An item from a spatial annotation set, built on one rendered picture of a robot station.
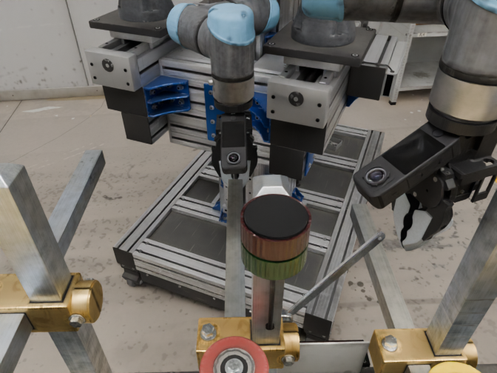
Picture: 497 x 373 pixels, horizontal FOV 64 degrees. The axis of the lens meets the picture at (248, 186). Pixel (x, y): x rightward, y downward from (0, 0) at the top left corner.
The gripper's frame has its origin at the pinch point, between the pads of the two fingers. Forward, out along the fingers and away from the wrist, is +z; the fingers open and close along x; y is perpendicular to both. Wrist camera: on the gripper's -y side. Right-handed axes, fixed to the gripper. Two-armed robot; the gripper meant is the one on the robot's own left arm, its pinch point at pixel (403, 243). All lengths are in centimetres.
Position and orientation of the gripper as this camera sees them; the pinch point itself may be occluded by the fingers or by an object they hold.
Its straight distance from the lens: 59.4
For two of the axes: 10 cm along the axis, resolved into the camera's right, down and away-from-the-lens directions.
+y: 9.3, -2.3, 2.9
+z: 0.0, 7.8, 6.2
